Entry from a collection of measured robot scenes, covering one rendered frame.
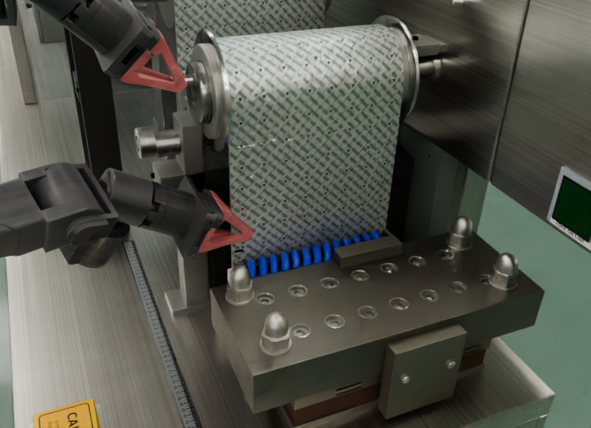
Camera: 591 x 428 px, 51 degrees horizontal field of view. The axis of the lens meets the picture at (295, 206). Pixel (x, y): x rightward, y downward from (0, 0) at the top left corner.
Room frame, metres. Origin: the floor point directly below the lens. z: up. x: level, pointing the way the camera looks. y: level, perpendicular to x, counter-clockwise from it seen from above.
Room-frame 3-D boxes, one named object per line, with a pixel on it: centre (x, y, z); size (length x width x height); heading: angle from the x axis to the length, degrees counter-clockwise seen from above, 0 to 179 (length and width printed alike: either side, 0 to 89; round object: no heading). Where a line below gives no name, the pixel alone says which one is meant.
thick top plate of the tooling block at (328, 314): (0.62, -0.11, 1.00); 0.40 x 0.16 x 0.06; 114
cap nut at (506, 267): (0.65, -0.28, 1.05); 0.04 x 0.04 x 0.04
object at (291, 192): (0.72, -0.03, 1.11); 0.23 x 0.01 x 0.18; 114
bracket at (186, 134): (0.74, 0.16, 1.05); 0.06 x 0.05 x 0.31; 114
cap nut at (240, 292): (0.60, 0.06, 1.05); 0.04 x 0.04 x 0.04
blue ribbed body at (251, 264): (0.70, -0.03, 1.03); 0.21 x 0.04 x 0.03; 114
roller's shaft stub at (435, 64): (0.84, -0.16, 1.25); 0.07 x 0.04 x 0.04; 114
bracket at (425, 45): (0.84, -0.16, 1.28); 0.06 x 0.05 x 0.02; 114
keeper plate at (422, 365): (0.55, -0.16, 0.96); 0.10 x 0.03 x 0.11; 114
